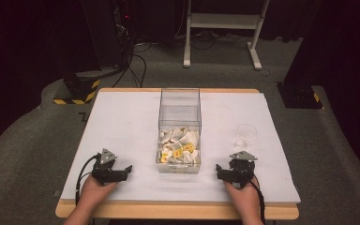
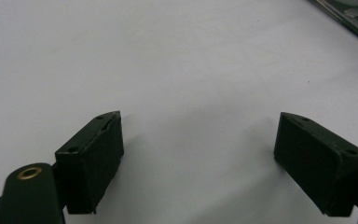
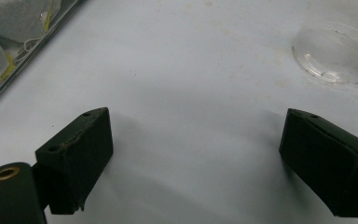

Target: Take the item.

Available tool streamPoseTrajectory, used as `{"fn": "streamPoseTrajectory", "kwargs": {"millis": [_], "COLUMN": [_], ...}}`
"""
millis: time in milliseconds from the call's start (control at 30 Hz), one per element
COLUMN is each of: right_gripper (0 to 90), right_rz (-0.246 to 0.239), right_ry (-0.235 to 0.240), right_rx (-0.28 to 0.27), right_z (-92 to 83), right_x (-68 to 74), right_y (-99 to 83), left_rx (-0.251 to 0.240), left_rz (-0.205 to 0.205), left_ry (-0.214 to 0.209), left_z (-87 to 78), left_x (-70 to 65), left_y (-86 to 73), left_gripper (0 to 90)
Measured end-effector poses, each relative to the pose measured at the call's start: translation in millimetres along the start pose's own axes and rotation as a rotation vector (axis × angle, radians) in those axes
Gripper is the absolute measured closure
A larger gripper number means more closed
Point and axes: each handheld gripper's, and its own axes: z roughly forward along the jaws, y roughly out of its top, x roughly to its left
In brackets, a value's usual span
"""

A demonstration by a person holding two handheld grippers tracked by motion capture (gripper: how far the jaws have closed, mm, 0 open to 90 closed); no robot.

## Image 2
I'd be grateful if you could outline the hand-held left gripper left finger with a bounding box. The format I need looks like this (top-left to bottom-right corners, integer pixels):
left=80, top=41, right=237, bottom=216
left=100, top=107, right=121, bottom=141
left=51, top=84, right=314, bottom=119
left=54, top=110, right=125, bottom=216

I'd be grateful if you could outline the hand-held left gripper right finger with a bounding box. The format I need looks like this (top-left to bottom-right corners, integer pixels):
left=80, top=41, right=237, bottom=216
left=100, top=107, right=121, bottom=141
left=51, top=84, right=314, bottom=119
left=273, top=111, right=358, bottom=217

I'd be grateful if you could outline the dark metal table edge rail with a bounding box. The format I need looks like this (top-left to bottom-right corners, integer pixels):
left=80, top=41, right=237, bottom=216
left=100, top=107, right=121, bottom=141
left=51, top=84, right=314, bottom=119
left=308, top=0, right=358, bottom=50

